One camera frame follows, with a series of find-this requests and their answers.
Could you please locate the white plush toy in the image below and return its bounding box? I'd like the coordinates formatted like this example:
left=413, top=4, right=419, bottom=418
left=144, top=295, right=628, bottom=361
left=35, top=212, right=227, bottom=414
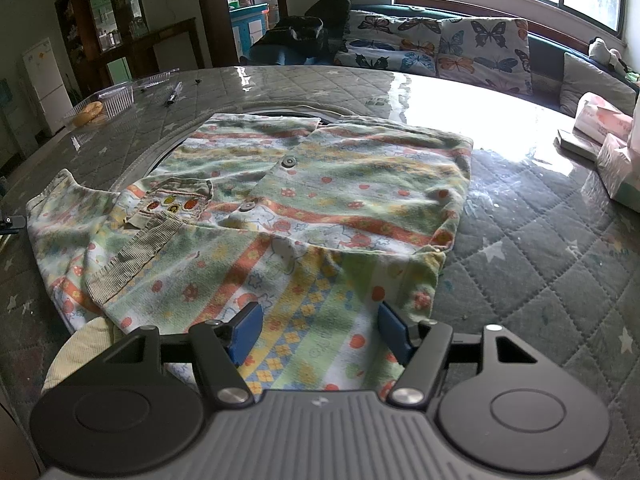
left=588, top=37, right=627, bottom=76

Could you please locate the dark wooden desk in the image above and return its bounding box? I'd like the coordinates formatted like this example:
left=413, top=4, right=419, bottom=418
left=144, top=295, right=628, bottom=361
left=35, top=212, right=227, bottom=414
left=91, top=18, right=205, bottom=81

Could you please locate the black backpack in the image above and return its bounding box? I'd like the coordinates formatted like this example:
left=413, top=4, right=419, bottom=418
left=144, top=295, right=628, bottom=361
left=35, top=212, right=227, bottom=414
left=241, top=0, right=352, bottom=66

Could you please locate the colourful patterned child's garment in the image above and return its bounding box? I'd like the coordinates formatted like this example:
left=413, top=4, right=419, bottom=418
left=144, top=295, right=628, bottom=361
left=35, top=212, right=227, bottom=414
left=26, top=114, right=473, bottom=396

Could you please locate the black marker pen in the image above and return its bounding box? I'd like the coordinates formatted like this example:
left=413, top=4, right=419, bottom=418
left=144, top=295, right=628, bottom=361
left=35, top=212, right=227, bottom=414
left=165, top=81, right=183, bottom=106

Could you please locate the grey pillow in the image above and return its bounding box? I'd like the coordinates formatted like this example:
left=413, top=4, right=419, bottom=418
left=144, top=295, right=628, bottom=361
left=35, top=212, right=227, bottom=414
left=560, top=53, right=638, bottom=116

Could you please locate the blue sofa bench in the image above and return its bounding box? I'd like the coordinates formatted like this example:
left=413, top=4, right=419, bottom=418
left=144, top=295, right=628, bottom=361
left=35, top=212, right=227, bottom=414
left=249, top=3, right=640, bottom=116

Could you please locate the blue white cabinet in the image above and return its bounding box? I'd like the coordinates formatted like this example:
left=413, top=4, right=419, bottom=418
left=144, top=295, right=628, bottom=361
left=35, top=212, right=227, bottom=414
left=229, top=3, right=269, bottom=58

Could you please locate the pink tissue pack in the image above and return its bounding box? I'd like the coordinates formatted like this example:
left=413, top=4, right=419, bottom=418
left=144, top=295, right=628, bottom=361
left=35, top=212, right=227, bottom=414
left=574, top=92, right=634, bottom=144
left=596, top=134, right=640, bottom=212

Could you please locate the orange bread roll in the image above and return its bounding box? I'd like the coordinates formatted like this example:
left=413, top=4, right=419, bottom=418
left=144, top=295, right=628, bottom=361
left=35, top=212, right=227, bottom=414
left=72, top=101, right=104, bottom=128

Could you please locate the clear plastic tray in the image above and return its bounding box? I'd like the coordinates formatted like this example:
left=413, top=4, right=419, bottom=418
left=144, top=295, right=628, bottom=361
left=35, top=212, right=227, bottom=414
left=62, top=68, right=179, bottom=129

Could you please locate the butterfly print cushion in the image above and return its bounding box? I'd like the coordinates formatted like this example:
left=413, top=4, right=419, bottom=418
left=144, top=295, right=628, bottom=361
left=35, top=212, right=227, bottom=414
left=334, top=10, right=534, bottom=96

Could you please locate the white refrigerator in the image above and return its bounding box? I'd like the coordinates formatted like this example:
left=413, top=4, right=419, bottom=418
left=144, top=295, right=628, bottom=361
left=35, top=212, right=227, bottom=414
left=22, top=38, right=72, bottom=136

